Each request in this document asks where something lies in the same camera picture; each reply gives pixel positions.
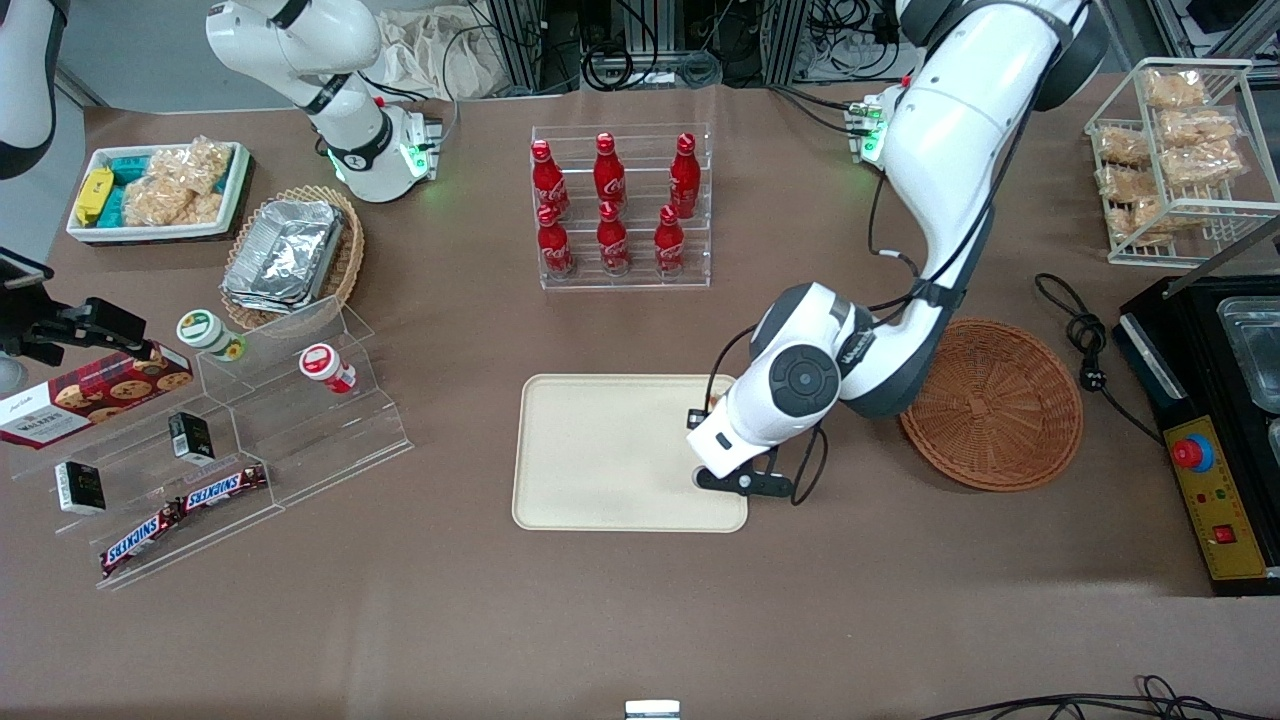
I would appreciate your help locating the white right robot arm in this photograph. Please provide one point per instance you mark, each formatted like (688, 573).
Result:
(300, 40)

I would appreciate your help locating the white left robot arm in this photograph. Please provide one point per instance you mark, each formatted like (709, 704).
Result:
(950, 130)

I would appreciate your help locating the cream plastic serving tray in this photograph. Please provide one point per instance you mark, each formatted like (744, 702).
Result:
(620, 455)

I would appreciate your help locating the oval light wicker basket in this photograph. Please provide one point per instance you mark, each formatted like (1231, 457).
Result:
(345, 260)

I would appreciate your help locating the round brown wicker basket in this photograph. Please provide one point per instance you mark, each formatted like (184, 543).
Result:
(990, 405)

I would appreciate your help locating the wrapped tan sandwich packet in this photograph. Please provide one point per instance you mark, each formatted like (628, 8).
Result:
(1140, 220)
(1126, 184)
(1202, 166)
(1175, 88)
(1198, 128)
(1122, 145)

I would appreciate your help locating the Walkers red tartan cookie box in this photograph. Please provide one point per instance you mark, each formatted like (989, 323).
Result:
(90, 395)

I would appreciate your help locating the green sunflower lid cup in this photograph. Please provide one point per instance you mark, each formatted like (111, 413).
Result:
(208, 333)

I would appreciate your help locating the yellow snack packet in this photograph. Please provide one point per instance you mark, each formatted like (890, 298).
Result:
(93, 195)

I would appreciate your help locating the teal snack packet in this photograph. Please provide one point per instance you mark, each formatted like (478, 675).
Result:
(112, 210)
(130, 168)

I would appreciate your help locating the clear bag of rice crackers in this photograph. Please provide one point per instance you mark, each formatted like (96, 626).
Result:
(165, 202)
(195, 160)

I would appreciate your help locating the small black barcode box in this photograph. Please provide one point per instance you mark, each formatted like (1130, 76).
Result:
(191, 437)

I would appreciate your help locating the small black gold-print box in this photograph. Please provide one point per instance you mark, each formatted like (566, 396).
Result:
(80, 487)

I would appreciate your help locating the clear acrylic stepped stand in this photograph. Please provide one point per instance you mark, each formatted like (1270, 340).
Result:
(330, 430)
(130, 480)

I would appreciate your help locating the clear acrylic bottle rack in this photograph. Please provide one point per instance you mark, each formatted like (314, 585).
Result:
(625, 260)

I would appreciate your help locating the white rectangular snack bin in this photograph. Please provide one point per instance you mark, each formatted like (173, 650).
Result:
(230, 190)

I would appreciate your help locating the red Coca-Cola bottle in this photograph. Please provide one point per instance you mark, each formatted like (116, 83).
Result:
(668, 243)
(609, 175)
(684, 175)
(612, 242)
(554, 245)
(545, 180)

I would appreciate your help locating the aluminium foil container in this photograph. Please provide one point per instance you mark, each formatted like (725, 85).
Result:
(285, 255)

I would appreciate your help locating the Snickers chocolate bar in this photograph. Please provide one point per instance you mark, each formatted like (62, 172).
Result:
(225, 487)
(140, 540)

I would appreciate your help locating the red lid small cup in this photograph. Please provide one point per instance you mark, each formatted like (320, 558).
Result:
(325, 367)

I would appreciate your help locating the white crumpled cloth bag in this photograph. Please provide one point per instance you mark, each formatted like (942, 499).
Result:
(430, 50)

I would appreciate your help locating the red emergency stop button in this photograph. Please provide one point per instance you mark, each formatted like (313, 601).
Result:
(1190, 453)

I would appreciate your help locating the black countertop appliance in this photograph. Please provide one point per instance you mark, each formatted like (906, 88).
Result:
(1190, 380)

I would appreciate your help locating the steel appliance pan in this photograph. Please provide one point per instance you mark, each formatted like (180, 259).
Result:
(1255, 350)

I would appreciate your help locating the aluminium frame post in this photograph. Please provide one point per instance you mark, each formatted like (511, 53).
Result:
(520, 40)
(785, 40)

